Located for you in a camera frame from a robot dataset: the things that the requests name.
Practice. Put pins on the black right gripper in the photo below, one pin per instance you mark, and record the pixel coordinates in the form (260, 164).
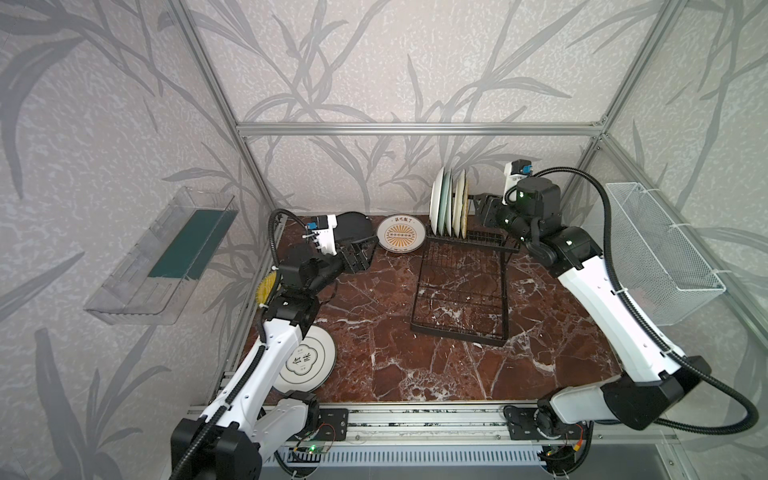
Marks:
(491, 210)

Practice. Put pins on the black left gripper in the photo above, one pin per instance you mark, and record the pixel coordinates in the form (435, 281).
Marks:
(353, 259)

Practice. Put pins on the cream floral plate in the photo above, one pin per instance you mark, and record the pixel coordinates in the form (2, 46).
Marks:
(463, 218)

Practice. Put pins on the orange sunburst plate front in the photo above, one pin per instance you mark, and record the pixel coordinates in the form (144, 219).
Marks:
(458, 202)

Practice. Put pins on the orange sunburst plate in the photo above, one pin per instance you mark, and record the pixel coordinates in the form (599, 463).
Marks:
(401, 234)
(458, 202)

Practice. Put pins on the mint green flower plate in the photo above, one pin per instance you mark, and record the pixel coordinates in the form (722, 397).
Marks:
(445, 205)

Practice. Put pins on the green rim lettered plate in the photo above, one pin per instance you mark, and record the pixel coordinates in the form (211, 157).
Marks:
(435, 199)

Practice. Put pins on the yellow woven plate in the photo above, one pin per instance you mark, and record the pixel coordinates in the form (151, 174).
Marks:
(265, 287)

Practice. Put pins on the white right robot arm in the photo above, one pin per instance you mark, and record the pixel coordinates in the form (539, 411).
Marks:
(656, 374)

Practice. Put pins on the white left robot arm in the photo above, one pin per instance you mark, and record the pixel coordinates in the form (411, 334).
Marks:
(233, 436)

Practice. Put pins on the orange sunburst plate by rack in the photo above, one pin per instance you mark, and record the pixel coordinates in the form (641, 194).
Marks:
(401, 234)

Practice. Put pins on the black round plate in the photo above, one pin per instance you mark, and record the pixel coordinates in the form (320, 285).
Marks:
(354, 227)

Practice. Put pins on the white plate black emblem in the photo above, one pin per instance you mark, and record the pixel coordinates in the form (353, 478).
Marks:
(310, 365)

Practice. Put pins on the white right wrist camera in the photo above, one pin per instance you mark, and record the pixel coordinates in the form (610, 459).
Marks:
(514, 172)

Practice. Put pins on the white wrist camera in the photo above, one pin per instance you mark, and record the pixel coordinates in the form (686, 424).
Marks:
(319, 232)
(514, 172)

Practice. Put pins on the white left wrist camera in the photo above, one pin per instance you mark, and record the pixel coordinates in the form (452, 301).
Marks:
(319, 232)

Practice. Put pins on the black wire dish rack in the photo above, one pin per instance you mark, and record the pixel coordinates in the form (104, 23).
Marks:
(461, 291)

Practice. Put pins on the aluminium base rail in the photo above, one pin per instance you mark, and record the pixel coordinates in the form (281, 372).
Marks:
(426, 424)

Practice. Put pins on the white mesh wall basket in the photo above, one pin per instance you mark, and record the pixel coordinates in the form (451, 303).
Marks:
(654, 259)

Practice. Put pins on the clear acrylic wall shelf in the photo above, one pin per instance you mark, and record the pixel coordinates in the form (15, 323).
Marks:
(157, 277)

